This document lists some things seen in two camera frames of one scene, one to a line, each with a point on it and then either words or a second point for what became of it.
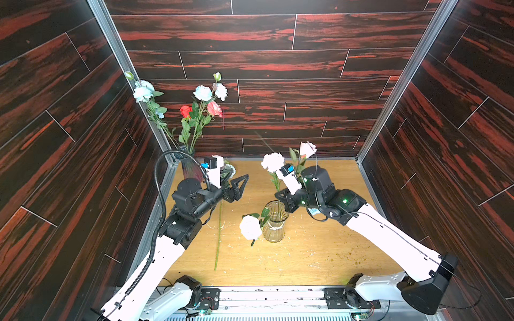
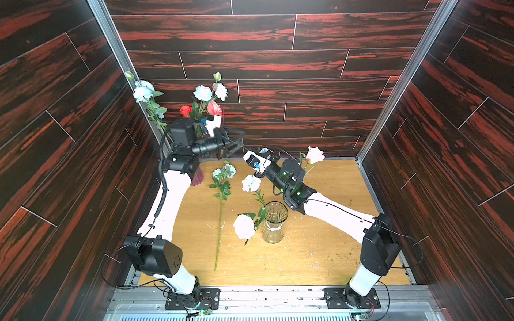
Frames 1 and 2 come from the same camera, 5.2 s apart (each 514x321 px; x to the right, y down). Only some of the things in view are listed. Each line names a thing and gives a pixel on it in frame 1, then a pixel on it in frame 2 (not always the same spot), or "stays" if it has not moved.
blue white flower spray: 229,170 stays
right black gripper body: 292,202 to 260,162
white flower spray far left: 144,91 stays
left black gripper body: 221,193 to 219,150
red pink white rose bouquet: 203,106 stays
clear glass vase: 274,230 stays
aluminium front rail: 291,303 stays
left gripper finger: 238,185 to 234,135
